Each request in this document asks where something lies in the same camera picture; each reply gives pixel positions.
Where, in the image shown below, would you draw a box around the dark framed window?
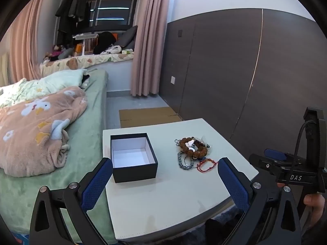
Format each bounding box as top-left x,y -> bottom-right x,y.
85,0 -> 141,31

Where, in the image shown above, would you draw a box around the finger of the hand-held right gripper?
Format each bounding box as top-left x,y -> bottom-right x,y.
264,148 -> 294,162
249,153 -> 281,176

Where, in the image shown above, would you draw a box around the floral window seat cushion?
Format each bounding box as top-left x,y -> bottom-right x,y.
39,53 -> 135,76

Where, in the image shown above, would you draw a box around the hanging dark clothes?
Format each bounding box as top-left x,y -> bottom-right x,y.
55,0 -> 92,44

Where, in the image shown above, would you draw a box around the black cable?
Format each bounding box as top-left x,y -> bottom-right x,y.
294,121 -> 317,169

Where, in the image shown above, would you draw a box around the light green floral quilt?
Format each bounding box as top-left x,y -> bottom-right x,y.
0,68 -> 88,108

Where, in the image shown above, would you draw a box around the bed with green sheet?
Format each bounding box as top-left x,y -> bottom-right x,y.
0,69 -> 120,242

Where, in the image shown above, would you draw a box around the black bag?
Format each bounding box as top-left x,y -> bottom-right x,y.
93,31 -> 117,55

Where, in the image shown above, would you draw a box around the dark bead bracelet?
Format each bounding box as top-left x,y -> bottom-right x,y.
193,138 -> 211,148

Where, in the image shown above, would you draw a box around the black gift box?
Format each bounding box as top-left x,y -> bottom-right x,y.
110,133 -> 158,183

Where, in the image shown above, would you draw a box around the grey chain bracelet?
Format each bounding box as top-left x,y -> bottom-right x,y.
177,152 -> 196,170

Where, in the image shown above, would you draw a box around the flat cardboard sheet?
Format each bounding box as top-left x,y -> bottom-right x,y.
119,107 -> 183,128

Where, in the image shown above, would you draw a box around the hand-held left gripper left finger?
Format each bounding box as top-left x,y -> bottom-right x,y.
29,157 -> 113,245

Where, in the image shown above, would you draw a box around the wooden bead bracelet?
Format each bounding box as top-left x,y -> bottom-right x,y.
178,138 -> 208,159

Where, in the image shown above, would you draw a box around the plush toys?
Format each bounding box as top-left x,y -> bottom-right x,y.
45,45 -> 77,62

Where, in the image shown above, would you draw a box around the pink curtain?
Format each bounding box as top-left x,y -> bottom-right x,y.
9,0 -> 55,82
130,0 -> 175,97

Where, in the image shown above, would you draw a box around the grey pillow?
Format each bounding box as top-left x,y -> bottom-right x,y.
115,26 -> 139,50

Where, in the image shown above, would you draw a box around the row of books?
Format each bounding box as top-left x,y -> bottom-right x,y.
83,38 -> 99,53

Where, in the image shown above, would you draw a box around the person's right hand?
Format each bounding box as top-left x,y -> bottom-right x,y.
303,193 -> 327,226

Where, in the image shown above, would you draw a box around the white black patterned cloth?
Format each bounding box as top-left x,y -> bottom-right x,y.
100,45 -> 122,55

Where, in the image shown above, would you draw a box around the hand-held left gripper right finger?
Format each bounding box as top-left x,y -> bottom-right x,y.
217,157 -> 302,245

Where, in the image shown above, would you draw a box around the pink duck print blanket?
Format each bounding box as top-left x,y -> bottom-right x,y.
0,86 -> 88,177

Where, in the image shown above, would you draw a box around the red string bracelet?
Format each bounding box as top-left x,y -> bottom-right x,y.
196,158 -> 219,173

